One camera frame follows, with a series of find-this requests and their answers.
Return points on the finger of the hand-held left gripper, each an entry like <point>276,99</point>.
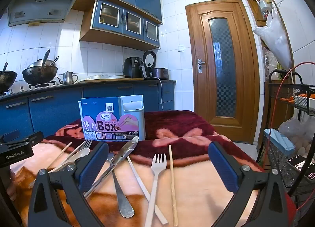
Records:
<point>11,135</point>
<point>35,137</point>

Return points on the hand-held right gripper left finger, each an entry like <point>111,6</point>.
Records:
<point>94,165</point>

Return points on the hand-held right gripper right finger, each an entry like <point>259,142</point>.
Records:
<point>221,168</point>

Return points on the white plastic spoon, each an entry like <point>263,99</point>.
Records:
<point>78,154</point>

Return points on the metal fork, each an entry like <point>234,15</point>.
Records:
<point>86,143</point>
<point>121,197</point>

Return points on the wooden chopstick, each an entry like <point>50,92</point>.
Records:
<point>172,185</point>
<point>60,154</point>

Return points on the metal knife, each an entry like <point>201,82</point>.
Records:
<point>123,154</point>
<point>134,141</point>

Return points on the light blue utensil holder box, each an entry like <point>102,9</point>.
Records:
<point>110,118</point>

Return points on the white plastic fork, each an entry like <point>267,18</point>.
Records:
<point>157,168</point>

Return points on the person's left hand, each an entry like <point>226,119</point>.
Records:
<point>11,187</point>

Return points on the blue kitchen base cabinets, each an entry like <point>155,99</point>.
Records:
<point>54,111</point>

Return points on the red and pink printed blanket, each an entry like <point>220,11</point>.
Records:
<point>196,192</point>

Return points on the gas stove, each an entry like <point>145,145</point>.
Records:
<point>43,85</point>

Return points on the dark wok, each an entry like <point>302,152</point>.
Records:
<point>7,80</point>

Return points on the large steel wok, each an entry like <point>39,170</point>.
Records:
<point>39,74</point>

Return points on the clear container with blue lid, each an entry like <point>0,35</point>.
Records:
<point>280,140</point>

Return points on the wooden door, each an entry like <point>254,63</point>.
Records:
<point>196,106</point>

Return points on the steel kettle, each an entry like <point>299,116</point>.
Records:
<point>67,78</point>

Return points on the metal ladle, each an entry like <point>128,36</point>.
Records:
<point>44,59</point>

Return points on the metal spatula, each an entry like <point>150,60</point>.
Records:
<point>55,60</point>

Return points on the clear plastic bag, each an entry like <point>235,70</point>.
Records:
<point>292,128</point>

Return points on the white bowl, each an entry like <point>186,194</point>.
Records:
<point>117,77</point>

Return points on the black air fryer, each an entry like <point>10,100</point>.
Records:
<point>133,68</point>

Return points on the white tray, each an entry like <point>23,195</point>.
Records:
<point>304,102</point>

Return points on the dark slow cooker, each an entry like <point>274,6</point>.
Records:
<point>161,73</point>

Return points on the black rice cooker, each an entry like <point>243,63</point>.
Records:
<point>149,64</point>

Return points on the white plastic bag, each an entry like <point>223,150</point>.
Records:
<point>275,37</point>

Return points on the white light switch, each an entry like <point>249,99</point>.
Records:
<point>181,48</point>

